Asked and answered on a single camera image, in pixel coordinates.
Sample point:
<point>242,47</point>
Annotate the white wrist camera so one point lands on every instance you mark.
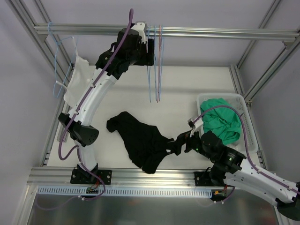
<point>141,28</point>
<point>196,125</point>

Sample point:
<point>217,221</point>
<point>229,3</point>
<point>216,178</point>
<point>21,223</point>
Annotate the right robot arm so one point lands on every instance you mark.
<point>232,168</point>

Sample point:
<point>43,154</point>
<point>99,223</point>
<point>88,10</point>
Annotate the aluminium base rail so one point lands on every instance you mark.
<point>121,177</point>

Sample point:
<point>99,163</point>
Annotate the aluminium frame posts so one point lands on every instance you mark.
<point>16,45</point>

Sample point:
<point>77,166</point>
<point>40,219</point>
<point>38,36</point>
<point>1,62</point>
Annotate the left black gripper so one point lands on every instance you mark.
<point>148,52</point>

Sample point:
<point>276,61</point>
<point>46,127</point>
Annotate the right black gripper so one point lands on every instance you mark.
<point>186,142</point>

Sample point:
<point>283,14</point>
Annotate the pink hanger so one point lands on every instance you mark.
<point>159,62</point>

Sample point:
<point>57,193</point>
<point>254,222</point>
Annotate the white plastic basket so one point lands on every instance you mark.
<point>237,102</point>

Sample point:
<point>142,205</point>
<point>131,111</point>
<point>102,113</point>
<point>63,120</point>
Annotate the white tank top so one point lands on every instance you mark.
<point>81,77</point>

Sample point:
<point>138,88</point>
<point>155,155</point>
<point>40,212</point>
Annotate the black mounting plate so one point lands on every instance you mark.
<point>202,179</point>
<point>80,176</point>

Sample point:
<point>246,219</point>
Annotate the slotted cable duct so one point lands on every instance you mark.
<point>126,191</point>

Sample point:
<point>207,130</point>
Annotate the green tank top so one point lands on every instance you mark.
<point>222,121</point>

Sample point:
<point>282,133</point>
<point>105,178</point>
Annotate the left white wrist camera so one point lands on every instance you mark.
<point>141,28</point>

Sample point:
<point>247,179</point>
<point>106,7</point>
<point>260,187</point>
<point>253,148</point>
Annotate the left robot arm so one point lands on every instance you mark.
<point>131,48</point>

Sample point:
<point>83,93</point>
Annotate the aluminium hanging rail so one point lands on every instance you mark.
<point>171,32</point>

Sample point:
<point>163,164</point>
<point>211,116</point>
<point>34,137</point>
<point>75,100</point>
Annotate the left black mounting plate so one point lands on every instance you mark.
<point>80,176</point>

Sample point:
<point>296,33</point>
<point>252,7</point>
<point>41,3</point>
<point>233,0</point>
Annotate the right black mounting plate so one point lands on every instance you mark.
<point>202,179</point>

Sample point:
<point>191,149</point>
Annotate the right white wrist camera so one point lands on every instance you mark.
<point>196,125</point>

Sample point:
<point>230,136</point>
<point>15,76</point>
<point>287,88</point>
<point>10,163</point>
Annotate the blue hanger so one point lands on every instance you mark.
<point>148,67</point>
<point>155,66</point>
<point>161,62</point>
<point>58,86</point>

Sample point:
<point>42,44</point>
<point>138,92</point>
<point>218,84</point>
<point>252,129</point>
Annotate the black tank top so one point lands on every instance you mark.
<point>144,143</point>

